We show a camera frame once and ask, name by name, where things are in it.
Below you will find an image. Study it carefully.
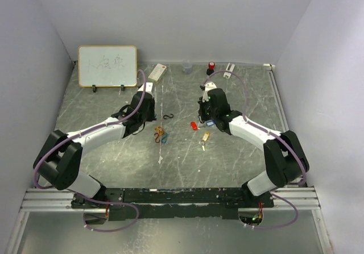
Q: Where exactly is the red key tag with key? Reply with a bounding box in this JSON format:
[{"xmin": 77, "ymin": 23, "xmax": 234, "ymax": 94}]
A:
[{"xmin": 190, "ymin": 122, "xmax": 198, "ymax": 131}]

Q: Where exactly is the black S-hook carabiner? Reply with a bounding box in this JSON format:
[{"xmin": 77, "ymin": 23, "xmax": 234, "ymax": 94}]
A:
[{"xmin": 163, "ymin": 113, "xmax": 174, "ymax": 120}]

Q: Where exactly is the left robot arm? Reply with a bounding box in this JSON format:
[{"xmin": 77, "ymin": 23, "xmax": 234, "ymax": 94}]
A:
[{"xmin": 34, "ymin": 91, "xmax": 156, "ymax": 208}]

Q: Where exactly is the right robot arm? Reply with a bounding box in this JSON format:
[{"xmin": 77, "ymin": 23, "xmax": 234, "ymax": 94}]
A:
[{"xmin": 198, "ymin": 82, "xmax": 309, "ymax": 207}]

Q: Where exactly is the blue white key tag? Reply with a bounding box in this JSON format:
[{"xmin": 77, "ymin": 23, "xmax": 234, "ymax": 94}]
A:
[{"xmin": 198, "ymin": 120, "xmax": 215, "ymax": 128}]

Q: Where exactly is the yellow key tag with key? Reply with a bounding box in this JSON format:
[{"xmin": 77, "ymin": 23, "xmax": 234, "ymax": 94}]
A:
[{"xmin": 200, "ymin": 132, "xmax": 210, "ymax": 151}]

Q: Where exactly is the red carabiner clip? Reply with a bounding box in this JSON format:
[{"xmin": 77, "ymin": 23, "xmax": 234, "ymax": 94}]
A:
[{"xmin": 154, "ymin": 132, "xmax": 163, "ymax": 143}]

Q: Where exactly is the orange carabiner clip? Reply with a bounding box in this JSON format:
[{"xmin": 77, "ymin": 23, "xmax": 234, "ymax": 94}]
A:
[{"xmin": 154, "ymin": 126, "xmax": 165, "ymax": 135}]

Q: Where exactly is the white rectangular device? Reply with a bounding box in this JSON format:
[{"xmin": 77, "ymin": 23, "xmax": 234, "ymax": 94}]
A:
[{"xmin": 223, "ymin": 63, "xmax": 235, "ymax": 79}]

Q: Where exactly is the red black stamp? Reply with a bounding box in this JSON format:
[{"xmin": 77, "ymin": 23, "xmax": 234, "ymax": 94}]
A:
[{"xmin": 206, "ymin": 62, "xmax": 216, "ymax": 76}]

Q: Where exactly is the white red cardboard box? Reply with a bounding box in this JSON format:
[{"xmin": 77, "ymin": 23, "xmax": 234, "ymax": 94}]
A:
[{"xmin": 148, "ymin": 64, "xmax": 167, "ymax": 84}]

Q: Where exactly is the clear plastic cup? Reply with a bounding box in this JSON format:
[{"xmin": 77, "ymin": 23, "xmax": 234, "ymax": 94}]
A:
[{"xmin": 182, "ymin": 60, "xmax": 193, "ymax": 74}]

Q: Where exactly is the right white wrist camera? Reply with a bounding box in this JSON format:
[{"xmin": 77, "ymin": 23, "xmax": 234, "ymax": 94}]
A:
[{"xmin": 200, "ymin": 81, "xmax": 217, "ymax": 91}]

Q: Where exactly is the white whiteboard wooden frame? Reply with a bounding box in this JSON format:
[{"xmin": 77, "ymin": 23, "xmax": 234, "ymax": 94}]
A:
[{"xmin": 77, "ymin": 45, "xmax": 137, "ymax": 88}]

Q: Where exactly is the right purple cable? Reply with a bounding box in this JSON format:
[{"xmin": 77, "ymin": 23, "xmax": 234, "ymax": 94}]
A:
[{"xmin": 203, "ymin": 71, "xmax": 307, "ymax": 230}]

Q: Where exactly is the purple cable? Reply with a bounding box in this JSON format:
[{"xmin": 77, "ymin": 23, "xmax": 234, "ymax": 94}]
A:
[
  {"xmin": 203, "ymin": 71, "xmax": 307, "ymax": 230},
  {"xmin": 32, "ymin": 69, "xmax": 147, "ymax": 232}
]

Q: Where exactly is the right side aluminium rail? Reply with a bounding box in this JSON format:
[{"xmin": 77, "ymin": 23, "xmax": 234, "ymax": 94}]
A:
[{"xmin": 263, "ymin": 63, "xmax": 307, "ymax": 186}]

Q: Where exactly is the aluminium rail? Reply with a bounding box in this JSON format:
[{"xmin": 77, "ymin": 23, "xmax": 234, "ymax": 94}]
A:
[
  {"xmin": 263, "ymin": 63, "xmax": 307, "ymax": 186},
  {"xmin": 20, "ymin": 187, "xmax": 321, "ymax": 212}
]

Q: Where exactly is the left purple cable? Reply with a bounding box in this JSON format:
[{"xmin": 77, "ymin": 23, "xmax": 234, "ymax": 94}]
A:
[{"xmin": 32, "ymin": 69, "xmax": 147, "ymax": 232}]

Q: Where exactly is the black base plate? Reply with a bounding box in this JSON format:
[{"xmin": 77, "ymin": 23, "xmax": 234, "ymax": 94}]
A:
[{"xmin": 71, "ymin": 187, "xmax": 275, "ymax": 222}]

